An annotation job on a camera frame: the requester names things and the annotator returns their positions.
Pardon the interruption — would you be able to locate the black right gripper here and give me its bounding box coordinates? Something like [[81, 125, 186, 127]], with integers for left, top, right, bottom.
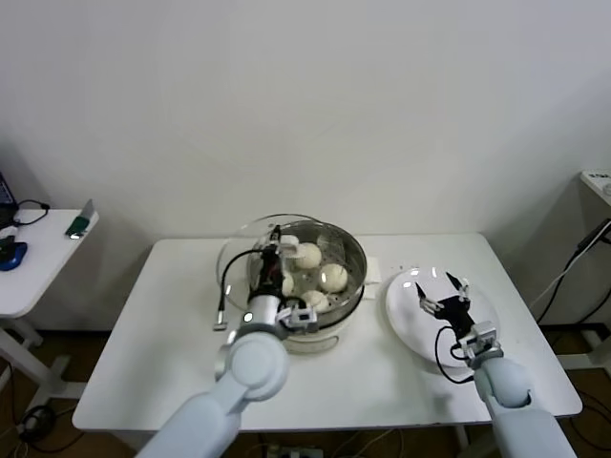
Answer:
[[413, 270, 476, 338]]

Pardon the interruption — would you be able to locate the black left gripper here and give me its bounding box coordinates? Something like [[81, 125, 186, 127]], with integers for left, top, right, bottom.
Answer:
[[257, 223, 284, 297]]

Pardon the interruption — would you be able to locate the glass pot lid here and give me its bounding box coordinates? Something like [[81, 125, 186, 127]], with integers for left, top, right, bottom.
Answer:
[[216, 213, 357, 330]]

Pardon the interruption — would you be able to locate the stainless steel steamer basket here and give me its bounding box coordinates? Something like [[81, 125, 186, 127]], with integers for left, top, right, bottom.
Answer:
[[246, 219, 369, 330]]

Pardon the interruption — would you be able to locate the white round plate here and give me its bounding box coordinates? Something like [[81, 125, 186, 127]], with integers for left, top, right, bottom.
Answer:
[[380, 266, 502, 371]]

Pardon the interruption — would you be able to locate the white electric pot base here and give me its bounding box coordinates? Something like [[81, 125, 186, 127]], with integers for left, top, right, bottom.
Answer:
[[281, 255, 383, 357]]

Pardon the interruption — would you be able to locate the white table leg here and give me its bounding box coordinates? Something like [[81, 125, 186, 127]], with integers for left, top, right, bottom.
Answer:
[[453, 422, 472, 458]]

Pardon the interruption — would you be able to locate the white stand base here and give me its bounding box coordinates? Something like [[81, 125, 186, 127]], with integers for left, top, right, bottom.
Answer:
[[560, 328, 611, 371]]

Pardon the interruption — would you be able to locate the grey floor power strip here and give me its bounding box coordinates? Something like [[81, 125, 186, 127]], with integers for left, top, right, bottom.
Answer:
[[266, 443, 326, 458]]

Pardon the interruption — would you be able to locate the white side table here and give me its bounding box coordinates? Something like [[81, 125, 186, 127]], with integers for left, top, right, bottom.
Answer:
[[0, 207, 101, 406]]

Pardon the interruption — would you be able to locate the blue computer mouse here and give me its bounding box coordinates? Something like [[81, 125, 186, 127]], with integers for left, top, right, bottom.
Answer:
[[0, 240, 30, 272]]

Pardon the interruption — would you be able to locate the dark laptop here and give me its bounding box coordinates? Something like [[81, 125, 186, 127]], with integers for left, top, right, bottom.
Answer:
[[0, 166, 20, 228]]

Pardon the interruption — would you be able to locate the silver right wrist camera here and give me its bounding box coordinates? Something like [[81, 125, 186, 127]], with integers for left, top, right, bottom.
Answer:
[[457, 320, 505, 368]]

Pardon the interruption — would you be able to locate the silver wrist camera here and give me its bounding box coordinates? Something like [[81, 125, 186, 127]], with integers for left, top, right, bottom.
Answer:
[[279, 304, 319, 335], [457, 320, 505, 368]]

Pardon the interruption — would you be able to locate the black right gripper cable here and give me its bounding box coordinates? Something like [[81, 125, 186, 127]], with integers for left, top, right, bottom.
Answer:
[[434, 326, 478, 385]]

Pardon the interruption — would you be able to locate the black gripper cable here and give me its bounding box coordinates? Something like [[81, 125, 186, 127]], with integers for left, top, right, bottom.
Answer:
[[212, 247, 268, 333], [434, 326, 478, 385]]

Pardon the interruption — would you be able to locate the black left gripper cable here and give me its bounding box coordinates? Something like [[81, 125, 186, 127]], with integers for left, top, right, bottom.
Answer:
[[212, 247, 268, 333]]

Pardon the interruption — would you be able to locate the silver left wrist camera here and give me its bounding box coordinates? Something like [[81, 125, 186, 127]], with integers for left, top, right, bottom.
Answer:
[[279, 304, 319, 335]]

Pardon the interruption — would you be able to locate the white cable with black plug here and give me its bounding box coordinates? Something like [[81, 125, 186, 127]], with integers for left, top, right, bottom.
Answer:
[[532, 218, 611, 309]]

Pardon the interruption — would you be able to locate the green-handled metal scraper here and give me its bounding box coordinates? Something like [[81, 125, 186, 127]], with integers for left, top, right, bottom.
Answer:
[[65, 198, 99, 239]]

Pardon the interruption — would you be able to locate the black looped cable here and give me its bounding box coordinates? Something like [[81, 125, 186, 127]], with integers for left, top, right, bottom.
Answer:
[[13, 198, 52, 228]]

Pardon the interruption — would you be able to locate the black floor cable plug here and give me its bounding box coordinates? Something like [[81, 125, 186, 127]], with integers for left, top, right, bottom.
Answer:
[[16, 403, 54, 438]]

